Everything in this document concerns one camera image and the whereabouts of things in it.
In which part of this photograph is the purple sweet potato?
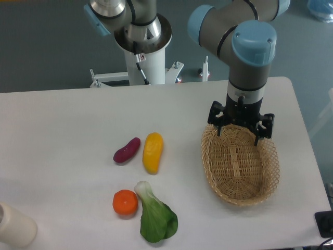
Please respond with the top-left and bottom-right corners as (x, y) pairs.
(113, 137), (141, 164)

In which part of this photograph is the green bok choy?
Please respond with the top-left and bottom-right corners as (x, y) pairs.
(134, 181), (178, 243)

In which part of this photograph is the yellow mango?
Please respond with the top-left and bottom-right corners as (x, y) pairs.
(142, 132), (164, 174)

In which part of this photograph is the orange tangerine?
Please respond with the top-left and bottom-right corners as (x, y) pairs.
(112, 190), (138, 216)

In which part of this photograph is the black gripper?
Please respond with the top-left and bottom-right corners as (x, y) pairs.
(208, 93), (275, 146)

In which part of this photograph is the white cylinder bottle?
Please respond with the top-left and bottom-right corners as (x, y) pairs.
(1, 202), (37, 248)

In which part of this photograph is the woven bamboo basket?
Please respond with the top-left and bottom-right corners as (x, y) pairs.
(201, 124), (280, 206)

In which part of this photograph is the black device with cable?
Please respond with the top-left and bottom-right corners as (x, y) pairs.
(314, 210), (332, 249)

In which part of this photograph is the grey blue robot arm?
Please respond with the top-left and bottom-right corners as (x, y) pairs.
(84, 1), (290, 140)

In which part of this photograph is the blue object in background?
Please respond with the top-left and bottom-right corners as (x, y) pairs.
(307, 0), (332, 23)

